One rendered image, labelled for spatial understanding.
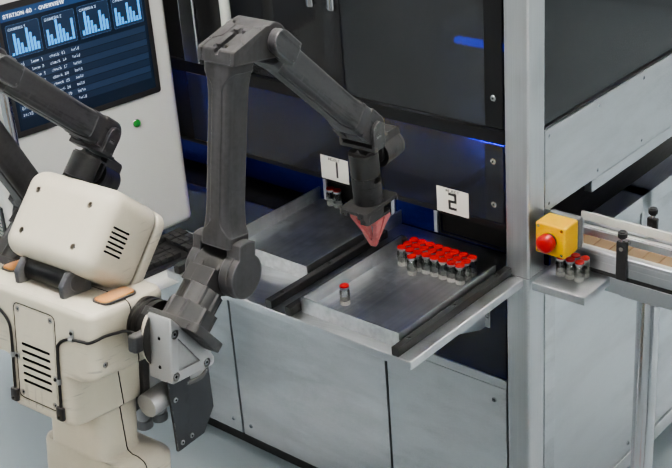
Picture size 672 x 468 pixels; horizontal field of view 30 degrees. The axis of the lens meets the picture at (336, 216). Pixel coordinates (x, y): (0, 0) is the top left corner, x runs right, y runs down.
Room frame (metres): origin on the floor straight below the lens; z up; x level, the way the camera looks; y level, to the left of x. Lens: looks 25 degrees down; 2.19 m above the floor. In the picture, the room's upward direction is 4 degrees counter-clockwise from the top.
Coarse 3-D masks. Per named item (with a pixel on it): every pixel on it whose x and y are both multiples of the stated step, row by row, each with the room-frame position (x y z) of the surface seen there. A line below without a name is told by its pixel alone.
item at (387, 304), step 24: (360, 264) 2.44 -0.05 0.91; (384, 264) 2.48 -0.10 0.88; (336, 288) 2.38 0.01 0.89; (360, 288) 2.38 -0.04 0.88; (384, 288) 2.37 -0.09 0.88; (408, 288) 2.36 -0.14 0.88; (432, 288) 2.35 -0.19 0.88; (456, 288) 2.34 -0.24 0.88; (312, 312) 2.28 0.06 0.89; (336, 312) 2.23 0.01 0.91; (360, 312) 2.27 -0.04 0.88; (384, 312) 2.27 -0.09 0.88; (408, 312) 2.26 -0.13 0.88; (432, 312) 2.21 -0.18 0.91; (384, 336) 2.15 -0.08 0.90
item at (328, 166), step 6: (324, 156) 2.73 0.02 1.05; (324, 162) 2.73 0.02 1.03; (330, 162) 2.72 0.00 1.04; (342, 162) 2.70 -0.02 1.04; (324, 168) 2.73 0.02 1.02; (330, 168) 2.72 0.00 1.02; (342, 168) 2.70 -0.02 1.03; (324, 174) 2.74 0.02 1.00; (330, 174) 2.72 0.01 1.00; (342, 174) 2.70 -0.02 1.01; (348, 174) 2.69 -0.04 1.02; (336, 180) 2.71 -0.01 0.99; (342, 180) 2.70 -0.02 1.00; (348, 180) 2.69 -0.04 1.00
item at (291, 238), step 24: (312, 192) 2.84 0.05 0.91; (264, 216) 2.71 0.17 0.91; (288, 216) 2.77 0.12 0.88; (312, 216) 2.76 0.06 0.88; (336, 216) 2.75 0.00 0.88; (264, 240) 2.65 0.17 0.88; (288, 240) 2.64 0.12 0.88; (312, 240) 2.63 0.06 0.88; (336, 240) 2.62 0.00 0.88; (360, 240) 2.57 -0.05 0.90; (264, 264) 2.52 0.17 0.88; (288, 264) 2.47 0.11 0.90; (312, 264) 2.45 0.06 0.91
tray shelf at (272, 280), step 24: (384, 240) 2.60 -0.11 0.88; (408, 240) 2.59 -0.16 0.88; (432, 240) 2.58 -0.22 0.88; (456, 240) 2.57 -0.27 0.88; (480, 264) 2.45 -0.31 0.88; (504, 264) 2.44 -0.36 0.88; (264, 288) 2.41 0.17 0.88; (312, 288) 2.40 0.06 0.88; (504, 288) 2.33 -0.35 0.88; (264, 312) 2.33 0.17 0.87; (480, 312) 2.25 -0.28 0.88; (336, 336) 2.20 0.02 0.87; (360, 336) 2.18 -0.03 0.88; (432, 336) 2.16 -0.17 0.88; (408, 360) 2.08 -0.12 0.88
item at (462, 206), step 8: (440, 192) 2.51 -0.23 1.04; (448, 192) 2.49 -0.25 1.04; (456, 192) 2.48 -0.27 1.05; (440, 200) 2.51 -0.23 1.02; (464, 200) 2.46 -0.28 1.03; (440, 208) 2.51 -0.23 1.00; (448, 208) 2.49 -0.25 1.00; (456, 208) 2.48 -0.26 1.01; (464, 208) 2.46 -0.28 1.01; (464, 216) 2.46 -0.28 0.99
